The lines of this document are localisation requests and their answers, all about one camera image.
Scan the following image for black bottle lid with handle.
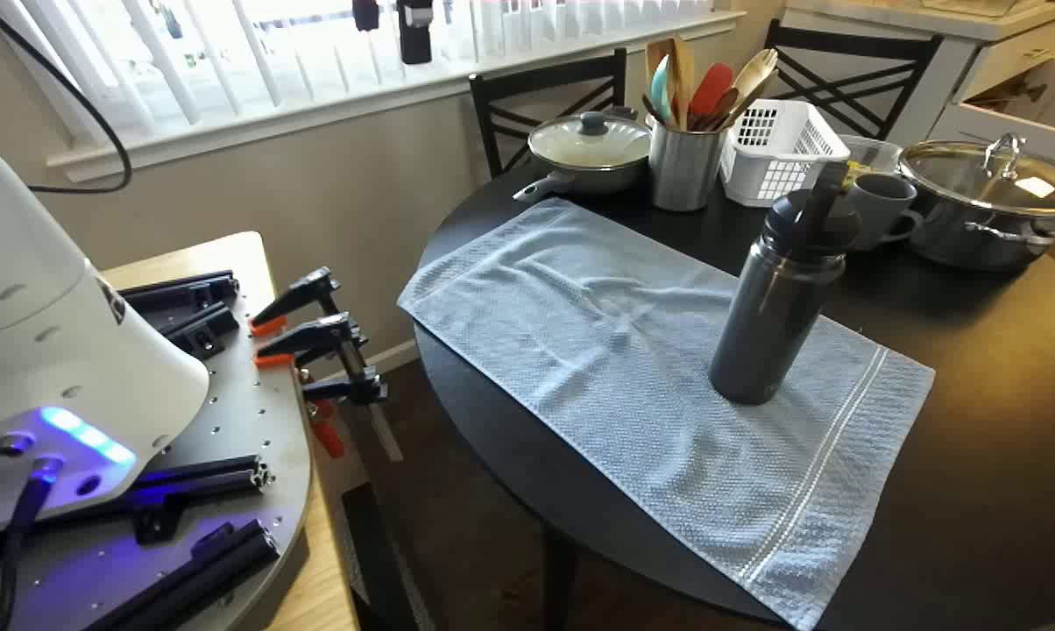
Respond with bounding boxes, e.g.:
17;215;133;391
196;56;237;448
765;159;864;255

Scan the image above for dark metal water bottle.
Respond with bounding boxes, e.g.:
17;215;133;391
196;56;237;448
706;230;850;412

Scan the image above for light blue towel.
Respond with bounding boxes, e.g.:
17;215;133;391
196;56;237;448
394;192;940;631

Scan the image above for grey frying pan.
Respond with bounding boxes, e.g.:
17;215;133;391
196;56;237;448
508;150;650;212

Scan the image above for white lidded pot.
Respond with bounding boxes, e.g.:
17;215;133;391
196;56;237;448
525;105;656;174

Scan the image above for black orange bar clamp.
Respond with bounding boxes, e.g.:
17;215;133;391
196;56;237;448
255;313;410;466
248;263;342;345

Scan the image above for steel utensil holder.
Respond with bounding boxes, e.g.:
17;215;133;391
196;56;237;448
644;116;729;218

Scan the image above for black metal chair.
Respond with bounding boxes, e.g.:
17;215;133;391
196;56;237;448
465;47;632;184
765;14;945;143

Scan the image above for teal spatula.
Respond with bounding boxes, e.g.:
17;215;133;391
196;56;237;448
644;50;681;131

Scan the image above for wooden spatula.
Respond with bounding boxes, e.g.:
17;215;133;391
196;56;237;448
664;36;699;131

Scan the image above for red spatula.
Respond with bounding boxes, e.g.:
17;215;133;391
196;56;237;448
682;61;738;131

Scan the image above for grey mounting plate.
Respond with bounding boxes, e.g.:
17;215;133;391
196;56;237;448
0;271;320;631

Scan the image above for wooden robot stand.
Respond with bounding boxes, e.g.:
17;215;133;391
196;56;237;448
98;227;366;631

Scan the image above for white plastic basket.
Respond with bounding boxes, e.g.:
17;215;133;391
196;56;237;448
713;97;855;212

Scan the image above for white window blinds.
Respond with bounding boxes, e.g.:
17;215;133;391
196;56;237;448
0;0;718;146

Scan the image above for stainless steel pot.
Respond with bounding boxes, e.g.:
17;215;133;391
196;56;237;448
905;201;1055;282

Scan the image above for white kitchen counter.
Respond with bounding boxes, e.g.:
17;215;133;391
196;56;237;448
780;0;1055;169

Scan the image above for black aluminium rail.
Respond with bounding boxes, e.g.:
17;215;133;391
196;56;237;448
118;267;244;360
74;452;278;544
81;519;285;631

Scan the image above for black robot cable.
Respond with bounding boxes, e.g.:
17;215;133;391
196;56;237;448
0;0;136;201

